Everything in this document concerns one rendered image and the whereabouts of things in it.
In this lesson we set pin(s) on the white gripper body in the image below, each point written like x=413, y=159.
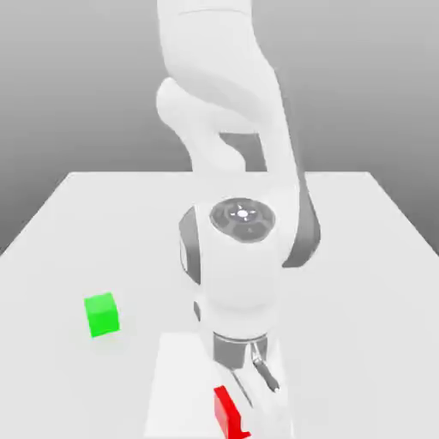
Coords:
x=260, y=408

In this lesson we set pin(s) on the small red cube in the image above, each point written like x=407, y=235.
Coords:
x=223, y=411

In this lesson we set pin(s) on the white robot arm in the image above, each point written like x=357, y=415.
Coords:
x=240, y=274

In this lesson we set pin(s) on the small green cube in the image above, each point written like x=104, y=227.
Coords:
x=102, y=316

